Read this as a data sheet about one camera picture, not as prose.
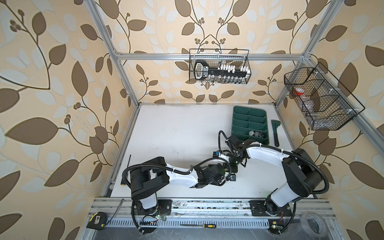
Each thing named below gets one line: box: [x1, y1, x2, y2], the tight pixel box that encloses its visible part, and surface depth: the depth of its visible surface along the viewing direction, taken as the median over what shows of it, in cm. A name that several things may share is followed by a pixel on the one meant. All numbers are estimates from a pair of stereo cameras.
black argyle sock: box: [249, 130, 266, 139], surface depth 98 cm
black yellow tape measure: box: [86, 211, 108, 231], surface depth 70 cm
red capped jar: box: [293, 87, 305, 96], surface depth 84 cm
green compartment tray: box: [231, 105, 270, 145], surface depth 103 cm
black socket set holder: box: [194, 60, 249, 80], surface depth 84 cm
